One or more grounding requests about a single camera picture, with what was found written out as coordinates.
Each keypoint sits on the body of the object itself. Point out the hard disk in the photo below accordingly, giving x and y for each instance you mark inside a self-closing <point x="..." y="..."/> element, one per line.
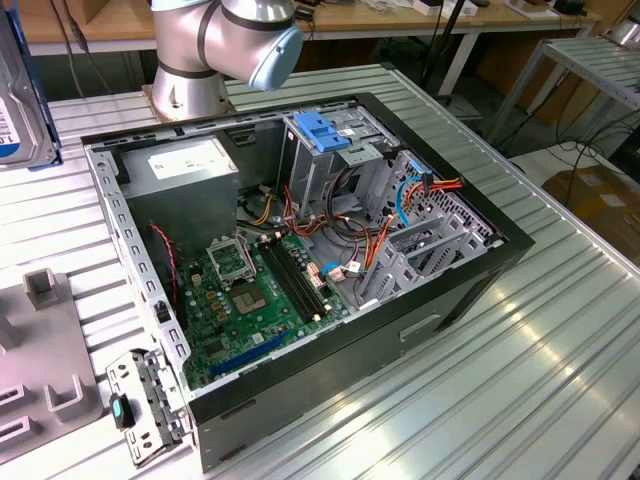
<point x="20" y="100"/>

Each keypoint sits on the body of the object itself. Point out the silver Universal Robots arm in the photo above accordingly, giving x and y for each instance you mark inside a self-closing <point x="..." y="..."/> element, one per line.
<point x="180" y="50"/>

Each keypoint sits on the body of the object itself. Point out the grey metal disk bay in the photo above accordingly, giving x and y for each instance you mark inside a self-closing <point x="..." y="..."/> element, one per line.
<point x="395" y="272"/>

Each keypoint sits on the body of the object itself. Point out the black RAM slot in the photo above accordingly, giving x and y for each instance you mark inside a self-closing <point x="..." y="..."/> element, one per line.
<point x="298" y="280"/>
<point x="291" y="280"/>
<point x="284" y="280"/>
<point x="305" y="280"/>

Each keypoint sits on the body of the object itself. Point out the grey optical drive cage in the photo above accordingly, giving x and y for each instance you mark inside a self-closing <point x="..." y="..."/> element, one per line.
<point x="310" y="175"/>

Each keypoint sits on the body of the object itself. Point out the CPU socket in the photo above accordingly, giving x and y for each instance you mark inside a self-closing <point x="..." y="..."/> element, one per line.
<point x="250" y="300"/>

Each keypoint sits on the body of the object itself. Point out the blue plastic drive latch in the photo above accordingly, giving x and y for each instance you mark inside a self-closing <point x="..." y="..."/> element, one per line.
<point x="320" y="131"/>

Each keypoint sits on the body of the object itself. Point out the green motherboard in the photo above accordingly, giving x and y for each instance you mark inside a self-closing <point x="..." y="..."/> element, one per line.
<point x="235" y="325"/>

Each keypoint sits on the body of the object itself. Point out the blue expansion slot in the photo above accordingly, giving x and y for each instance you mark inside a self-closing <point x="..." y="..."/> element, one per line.
<point x="250" y="352"/>

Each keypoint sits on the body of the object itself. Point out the black open PC case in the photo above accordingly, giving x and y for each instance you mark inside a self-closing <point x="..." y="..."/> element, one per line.
<point x="325" y="375"/>

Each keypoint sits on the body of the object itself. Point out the grey power supply unit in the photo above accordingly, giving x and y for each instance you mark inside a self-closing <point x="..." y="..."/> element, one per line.
<point x="180" y="205"/>

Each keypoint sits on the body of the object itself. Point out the black stand pole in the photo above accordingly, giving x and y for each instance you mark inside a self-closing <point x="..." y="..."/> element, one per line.
<point x="446" y="37"/>

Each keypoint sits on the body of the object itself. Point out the small white box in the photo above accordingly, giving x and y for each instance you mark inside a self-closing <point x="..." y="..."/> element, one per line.
<point x="425" y="7"/>

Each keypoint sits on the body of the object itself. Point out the black latch with blue mark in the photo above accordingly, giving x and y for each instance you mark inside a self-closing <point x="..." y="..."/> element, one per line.
<point x="125" y="415"/>

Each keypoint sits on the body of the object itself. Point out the large brown cardboard box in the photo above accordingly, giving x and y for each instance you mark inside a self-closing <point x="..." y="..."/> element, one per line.
<point x="600" y="200"/>

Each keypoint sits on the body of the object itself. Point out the grey parts rack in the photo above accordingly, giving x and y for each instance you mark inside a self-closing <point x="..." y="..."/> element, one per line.
<point x="45" y="345"/>

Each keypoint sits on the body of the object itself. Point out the metal slat side table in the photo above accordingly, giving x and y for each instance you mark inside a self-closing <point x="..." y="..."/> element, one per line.
<point x="590" y="65"/>

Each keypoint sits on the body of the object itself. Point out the small black device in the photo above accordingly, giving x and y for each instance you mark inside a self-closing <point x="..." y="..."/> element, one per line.
<point x="570" y="6"/>

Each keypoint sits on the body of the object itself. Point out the silver metal cylinder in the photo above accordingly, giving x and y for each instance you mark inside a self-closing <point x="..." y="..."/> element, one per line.
<point x="625" y="32"/>

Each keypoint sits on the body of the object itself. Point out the silver rear slot bracket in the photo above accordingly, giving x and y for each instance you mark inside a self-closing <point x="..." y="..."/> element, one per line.
<point x="135" y="382"/>

